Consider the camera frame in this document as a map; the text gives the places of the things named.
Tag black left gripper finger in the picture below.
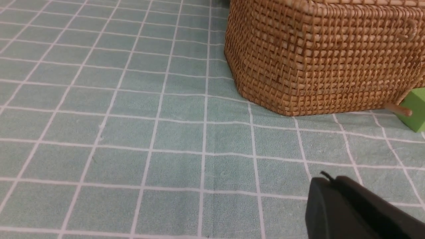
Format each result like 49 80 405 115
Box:
305 171 425 239

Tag green foam cube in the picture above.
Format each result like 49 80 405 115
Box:
396 88 425 132

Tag woven wicker basket green lining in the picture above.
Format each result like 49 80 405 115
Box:
224 0 424 116

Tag green checkered tablecloth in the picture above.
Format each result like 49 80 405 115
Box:
0 0 424 239

